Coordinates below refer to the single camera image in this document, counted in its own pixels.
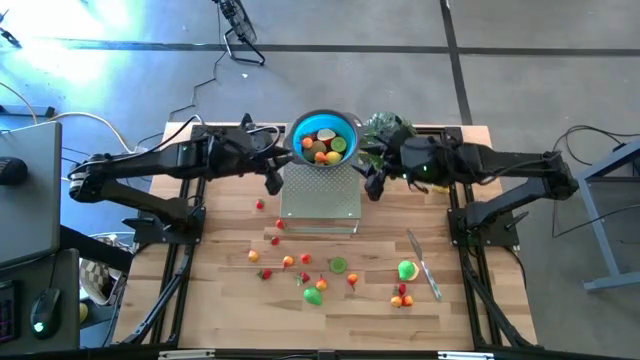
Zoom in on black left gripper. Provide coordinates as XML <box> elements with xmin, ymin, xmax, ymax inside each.
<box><xmin>214</xmin><ymin>125</ymin><xmax>297</xmax><ymax>198</ymax></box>

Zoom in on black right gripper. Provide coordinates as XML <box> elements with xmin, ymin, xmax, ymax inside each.
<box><xmin>351</xmin><ymin>134</ymin><xmax>444</xmax><ymax>203</ymax></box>

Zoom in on blue collapsible colander bowl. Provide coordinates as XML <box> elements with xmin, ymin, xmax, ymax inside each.
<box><xmin>283</xmin><ymin>109</ymin><xmax>364</xmax><ymax>169</ymax></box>

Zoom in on potted green plant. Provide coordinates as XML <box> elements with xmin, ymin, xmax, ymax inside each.
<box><xmin>357</xmin><ymin>111</ymin><xmax>419</xmax><ymax>171</ymax></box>

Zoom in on silver table knife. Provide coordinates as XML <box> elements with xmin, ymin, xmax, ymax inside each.
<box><xmin>405</xmin><ymin>228</ymin><xmax>444</xmax><ymax>302</ymax></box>

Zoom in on green toy pear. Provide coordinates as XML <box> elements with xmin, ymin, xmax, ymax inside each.
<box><xmin>302</xmin><ymin>285</ymin><xmax>325</xmax><ymax>308</ymax></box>

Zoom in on black floor fan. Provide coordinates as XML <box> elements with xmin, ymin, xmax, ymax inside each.
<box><xmin>213</xmin><ymin>0</ymin><xmax>267</xmax><ymax>67</ymax></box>

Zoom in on beige checkered cushion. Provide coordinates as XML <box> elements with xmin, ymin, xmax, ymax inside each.
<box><xmin>78</xmin><ymin>234</ymin><xmax>129</xmax><ymax>307</ymax></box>

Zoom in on black desk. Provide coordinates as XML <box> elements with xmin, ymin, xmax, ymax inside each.
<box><xmin>0</xmin><ymin>248</ymin><xmax>81</xmax><ymax>357</ymax></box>

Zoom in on grey desk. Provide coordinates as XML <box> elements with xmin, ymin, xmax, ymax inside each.
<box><xmin>0</xmin><ymin>121</ymin><xmax>63</xmax><ymax>269</ymax></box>

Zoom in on grey floor bar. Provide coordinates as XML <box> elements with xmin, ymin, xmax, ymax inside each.
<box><xmin>0</xmin><ymin>104</ymin><xmax>56</xmax><ymax>119</ymax></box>

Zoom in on black round device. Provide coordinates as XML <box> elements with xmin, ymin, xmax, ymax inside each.
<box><xmin>0</xmin><ymin>156</ymin><xmax>29</xmax><ymax>187</ymax></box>

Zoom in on black computer mouse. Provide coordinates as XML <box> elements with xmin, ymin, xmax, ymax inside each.
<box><xmin>29</xmin><ymin>287</ymin><xmax>62</xmax><ymax>341</ymax></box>

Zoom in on black tripod leg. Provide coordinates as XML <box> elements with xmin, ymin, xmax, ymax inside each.
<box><xmin>0</xmin><ymin>9</ymin><xmax>24</xmax><ymax>50</ymax></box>

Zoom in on black keyboard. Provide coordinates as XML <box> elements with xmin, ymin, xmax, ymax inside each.
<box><xmin>0</xmin><ymin>279</ymin><xmax>22</xmax><ymax>346</ymax></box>

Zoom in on black aluminium table frame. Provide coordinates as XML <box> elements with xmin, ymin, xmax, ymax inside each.
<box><xmin>112</xmin><ymin>123</ymin><xmax>539</xmax><ymax>351</ymax></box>

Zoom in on black floor cable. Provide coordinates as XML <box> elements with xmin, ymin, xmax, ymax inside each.
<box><xmin>134</xmin><ymin>4</ymin><xmax>226</xmax><ymax>151</ymax></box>

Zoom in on cream hose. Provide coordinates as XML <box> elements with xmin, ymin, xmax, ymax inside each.
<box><xmin>0</xmin><ymin>82</ymin><xmax>132</xmax><ymax>151</ymax></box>

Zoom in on silver metal bracket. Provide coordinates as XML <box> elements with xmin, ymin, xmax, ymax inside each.
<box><xmin>438</xmin><ymin>351</ymin><xmax>496</xmax><ymax>360</ymax></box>
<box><xmin>158</xmin><ymin>349</ymin><xmax>216</xmax><ymax>360</ymax></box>

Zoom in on black cables on floor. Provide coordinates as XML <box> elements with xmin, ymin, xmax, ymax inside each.
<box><xmin>548</xmin><ymin>124</ymin><xmax>640</xmax><ymax>239</ymax></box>

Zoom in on blue grey table frame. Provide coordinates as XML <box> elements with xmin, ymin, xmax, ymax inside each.
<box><xmin>574</xmin><ymin>139</ymin><xmax>640</xmax><ymax>292</ymax></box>

